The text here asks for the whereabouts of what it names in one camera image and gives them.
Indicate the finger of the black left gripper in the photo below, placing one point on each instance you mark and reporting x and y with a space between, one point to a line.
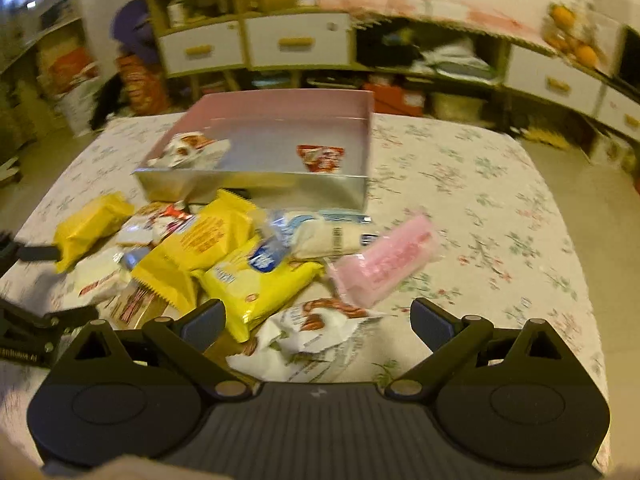
13 251

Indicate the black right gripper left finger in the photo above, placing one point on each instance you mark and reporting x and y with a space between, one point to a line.
182 343

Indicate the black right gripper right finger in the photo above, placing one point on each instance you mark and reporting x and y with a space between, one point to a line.
453 342

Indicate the yellow cracker bag blue logo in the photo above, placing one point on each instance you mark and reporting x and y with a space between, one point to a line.
253 283

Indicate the small yellow snack bag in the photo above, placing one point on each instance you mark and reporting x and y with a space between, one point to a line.
76 235

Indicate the pink wafer packet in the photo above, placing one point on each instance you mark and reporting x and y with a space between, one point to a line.
366 278

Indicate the yellow snack bag plain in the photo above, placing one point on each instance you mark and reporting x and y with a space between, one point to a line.
213 233

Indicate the white nut snack packet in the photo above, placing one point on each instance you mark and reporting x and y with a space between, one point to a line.
307 342

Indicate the clear white rice cake packet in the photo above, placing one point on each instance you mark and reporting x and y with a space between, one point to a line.
315 234

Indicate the white pecan snack packet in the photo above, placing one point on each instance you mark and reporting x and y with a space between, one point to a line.
191 150

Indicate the red white candy packet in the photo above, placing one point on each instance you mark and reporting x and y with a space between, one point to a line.
321 159

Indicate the orange biscuit packet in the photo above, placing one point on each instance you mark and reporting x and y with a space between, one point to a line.
133 307

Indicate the floral tablecloth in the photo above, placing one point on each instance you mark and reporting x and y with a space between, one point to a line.
506 253

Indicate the orange printed bag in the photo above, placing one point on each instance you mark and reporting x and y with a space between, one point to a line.
145 86

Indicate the pink silver cardboard box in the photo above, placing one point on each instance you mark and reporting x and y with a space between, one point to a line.
264 127

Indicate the red storage box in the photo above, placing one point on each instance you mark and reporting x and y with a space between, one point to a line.
394 100

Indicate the purple plush toy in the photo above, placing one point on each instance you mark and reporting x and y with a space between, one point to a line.
132 29

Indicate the wooden cabinet with white drawers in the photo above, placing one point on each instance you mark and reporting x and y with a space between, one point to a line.
206 36

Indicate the oranges on stand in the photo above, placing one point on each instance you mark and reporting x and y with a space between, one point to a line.
571 34

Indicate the pink cloth runner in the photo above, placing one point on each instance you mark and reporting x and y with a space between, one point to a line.
453 14

